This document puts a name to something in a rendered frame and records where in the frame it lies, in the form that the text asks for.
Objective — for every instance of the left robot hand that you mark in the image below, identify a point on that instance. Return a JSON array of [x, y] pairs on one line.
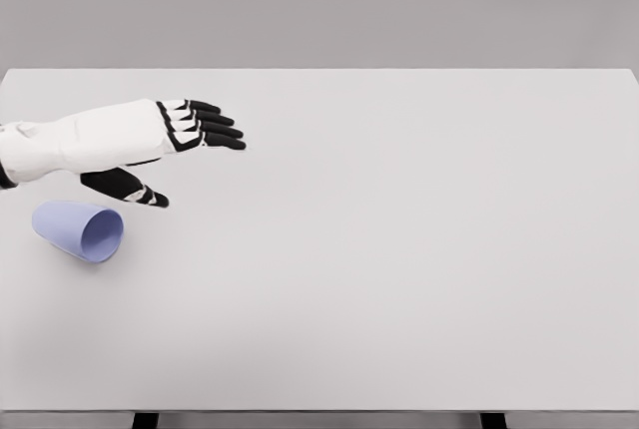
[[125, 137]]

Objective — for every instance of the light blue plastic cup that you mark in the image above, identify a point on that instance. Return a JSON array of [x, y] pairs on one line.
[[75, 229]]

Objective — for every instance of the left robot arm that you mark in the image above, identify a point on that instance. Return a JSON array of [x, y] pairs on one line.
[[30, 152]]

